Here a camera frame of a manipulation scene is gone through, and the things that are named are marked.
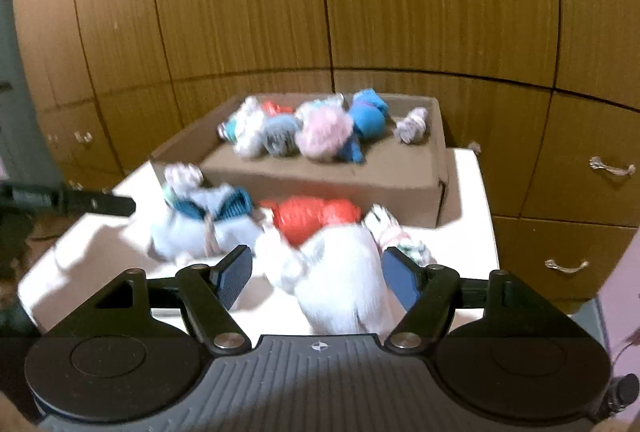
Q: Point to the grey white patterned sock bundle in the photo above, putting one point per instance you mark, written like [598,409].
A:
[412,129]

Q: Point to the white fluffy sock bundle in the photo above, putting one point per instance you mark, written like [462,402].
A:
[336,277]

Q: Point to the teal white sock bundle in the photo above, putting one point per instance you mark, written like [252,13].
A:
[244,129]

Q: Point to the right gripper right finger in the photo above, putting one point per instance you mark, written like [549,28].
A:
[431,296]

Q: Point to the upper metal drawer handle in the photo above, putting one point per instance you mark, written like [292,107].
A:
[597,164]

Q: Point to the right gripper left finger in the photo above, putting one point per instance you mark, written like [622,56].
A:
[204,296]

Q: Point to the white green striped sock bundle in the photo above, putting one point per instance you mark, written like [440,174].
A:
[388,233]

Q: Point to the wooden wardrobe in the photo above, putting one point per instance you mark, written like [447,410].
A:
[536,87]

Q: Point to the blue knit sock bundle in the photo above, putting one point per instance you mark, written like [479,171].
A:
[368,112]

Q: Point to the pink fluffy sock bundle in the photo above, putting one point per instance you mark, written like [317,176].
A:
[326,127]

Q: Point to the white blue cuff sock bundle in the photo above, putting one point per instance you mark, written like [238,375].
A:
[203,223]

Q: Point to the brown cardboard box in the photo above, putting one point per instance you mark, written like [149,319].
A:
[409,180]

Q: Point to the red white sock bundle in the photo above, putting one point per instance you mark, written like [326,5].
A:
[298,218]

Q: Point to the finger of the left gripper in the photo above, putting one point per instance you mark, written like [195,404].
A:
[84,201]

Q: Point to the grey rolled sock bundle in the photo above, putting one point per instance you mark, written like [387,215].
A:
[279,133]

